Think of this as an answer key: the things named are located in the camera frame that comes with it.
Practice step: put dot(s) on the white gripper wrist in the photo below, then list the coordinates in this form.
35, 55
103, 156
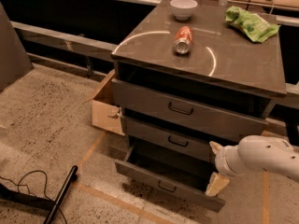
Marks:
221, 161

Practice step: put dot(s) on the grey drawer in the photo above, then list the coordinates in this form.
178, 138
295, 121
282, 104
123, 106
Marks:
172, 172
197, 148
193, 115

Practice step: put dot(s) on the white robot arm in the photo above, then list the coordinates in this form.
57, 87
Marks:
254, 153

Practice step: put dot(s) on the grey bottom drawer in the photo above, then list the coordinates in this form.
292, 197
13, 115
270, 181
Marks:
172, 172

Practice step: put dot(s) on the grey metal drawer cabinet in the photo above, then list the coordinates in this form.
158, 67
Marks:
223, 69

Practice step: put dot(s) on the grey top drawer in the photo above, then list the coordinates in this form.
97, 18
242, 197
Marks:
193, 115

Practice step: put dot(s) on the brown cardboard box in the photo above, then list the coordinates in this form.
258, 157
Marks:
105, 114

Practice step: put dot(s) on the red soda can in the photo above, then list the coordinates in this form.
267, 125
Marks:
183, 40

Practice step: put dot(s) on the green chip bag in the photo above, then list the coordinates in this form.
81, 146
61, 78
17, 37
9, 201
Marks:
252, 25

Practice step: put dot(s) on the black pole on floor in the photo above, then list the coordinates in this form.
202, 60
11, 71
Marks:
71, 177

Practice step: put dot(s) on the white ceramic bowl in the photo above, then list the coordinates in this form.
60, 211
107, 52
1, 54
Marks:
183, 9

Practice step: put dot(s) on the grey panel at left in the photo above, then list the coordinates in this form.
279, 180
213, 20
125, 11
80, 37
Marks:
14, 61

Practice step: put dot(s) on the grey metal rail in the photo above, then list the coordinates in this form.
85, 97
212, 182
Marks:
73, 43

